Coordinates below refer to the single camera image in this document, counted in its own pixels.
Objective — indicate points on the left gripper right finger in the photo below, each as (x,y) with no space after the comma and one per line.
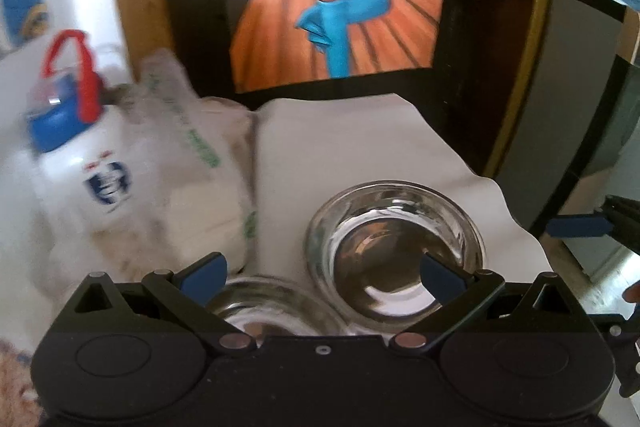
(462,296)

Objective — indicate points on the person's right hand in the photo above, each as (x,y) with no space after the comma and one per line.
(632,293)

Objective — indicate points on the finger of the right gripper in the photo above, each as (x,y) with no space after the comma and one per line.
(592,225)

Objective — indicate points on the white bottle blue lid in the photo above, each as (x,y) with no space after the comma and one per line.
(84,174)

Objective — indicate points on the plastic bag with white block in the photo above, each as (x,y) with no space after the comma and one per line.
(195,161)

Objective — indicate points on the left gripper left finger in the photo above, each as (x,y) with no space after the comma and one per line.
(185,294)

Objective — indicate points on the steel plate with sticker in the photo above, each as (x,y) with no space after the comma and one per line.
(363,249)

